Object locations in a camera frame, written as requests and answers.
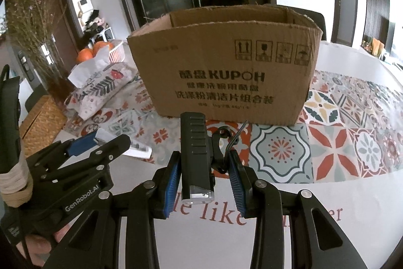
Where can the brown cardboard box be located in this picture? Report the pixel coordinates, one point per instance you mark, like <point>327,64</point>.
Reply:
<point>237,63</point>

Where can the dark dining chair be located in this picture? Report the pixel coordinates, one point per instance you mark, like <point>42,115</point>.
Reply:
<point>316,17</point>

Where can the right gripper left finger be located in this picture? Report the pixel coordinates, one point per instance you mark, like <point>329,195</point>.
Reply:
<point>121,225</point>

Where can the white fruit basket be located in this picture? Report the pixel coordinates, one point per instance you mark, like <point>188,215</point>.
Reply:
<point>117,53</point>

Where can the patterned tile table runner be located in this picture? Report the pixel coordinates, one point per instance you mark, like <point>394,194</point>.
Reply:
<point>348,129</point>

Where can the woven wicker box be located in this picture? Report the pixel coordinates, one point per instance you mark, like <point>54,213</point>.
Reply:
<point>43,123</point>

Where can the dark hallway door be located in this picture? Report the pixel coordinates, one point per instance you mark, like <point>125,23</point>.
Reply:
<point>344,1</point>

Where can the person's left hand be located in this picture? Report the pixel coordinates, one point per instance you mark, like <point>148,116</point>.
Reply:
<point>39,246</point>

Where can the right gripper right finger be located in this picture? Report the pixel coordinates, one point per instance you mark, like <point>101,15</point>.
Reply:
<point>317,241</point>

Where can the floral fabric tissue pouch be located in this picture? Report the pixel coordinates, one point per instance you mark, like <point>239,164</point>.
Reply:
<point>99,88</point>

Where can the dried flower bouquet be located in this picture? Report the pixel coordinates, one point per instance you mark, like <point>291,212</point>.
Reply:
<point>30,23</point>

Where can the white battery charger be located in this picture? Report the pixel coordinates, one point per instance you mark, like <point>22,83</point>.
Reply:
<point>136,149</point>

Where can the black bike light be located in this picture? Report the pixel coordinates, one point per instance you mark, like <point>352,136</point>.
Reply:
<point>203,154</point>

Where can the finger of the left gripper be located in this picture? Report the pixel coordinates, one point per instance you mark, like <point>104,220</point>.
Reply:
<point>52,163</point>
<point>82,144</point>

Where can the glass vase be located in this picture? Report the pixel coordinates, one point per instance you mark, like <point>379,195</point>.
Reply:
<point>52,72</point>

